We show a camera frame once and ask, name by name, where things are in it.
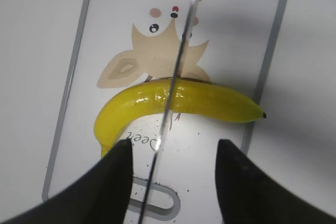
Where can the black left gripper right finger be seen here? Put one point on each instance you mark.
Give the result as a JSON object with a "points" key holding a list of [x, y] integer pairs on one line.
{"points": [[247, 195]]}

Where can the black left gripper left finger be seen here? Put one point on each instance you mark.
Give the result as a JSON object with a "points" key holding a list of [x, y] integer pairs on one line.
{"points": [[101, 195]]}

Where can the white-handled kitchen knife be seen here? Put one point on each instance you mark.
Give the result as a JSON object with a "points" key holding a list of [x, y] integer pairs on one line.
{"points": [[167, 111]]}

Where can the yellow plastic banana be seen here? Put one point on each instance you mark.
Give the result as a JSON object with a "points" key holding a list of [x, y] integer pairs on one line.
{"points": [[191, 97]]}

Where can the white grey-rimmed cutting board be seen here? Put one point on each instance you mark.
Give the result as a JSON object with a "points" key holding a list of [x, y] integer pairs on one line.
{"points": [[123, 43]]}

